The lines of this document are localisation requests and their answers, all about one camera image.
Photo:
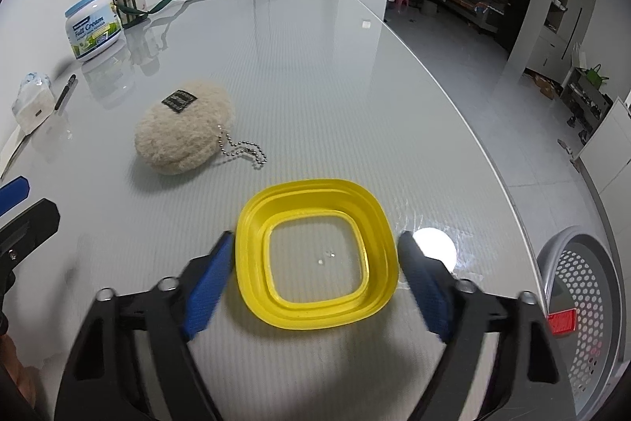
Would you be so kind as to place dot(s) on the red rectangular cardboard box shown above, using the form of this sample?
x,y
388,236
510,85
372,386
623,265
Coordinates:
x,y
563,322

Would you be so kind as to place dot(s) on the black pen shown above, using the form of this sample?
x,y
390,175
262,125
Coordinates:
x,y
69,86

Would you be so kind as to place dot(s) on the cream fluffy pouch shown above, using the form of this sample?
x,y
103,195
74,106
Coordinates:
x,y
189,127

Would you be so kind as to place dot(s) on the yellow square plastic lid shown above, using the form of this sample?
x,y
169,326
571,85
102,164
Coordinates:
x,y
315,254

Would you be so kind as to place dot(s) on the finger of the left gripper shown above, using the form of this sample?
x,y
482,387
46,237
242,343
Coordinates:
x,y
26,232
13,193

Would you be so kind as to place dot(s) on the pink plastic stool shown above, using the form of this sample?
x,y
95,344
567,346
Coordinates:
x,y
401,4

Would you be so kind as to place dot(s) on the white milk powder can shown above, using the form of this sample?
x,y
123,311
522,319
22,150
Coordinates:
x,y
91,27

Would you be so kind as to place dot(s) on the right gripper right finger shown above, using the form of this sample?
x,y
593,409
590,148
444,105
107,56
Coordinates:
x,y
529,379

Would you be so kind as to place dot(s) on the grey perforated laundry basket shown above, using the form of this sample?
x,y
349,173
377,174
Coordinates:
x,y
577,272

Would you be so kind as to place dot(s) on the white cabinet row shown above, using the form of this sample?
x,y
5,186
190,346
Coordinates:
x,y
606,159

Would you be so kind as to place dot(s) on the green handbag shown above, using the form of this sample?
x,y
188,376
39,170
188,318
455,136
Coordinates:
x,y
595,78

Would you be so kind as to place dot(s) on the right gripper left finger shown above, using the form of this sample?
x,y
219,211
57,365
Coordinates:
x,y
102,377

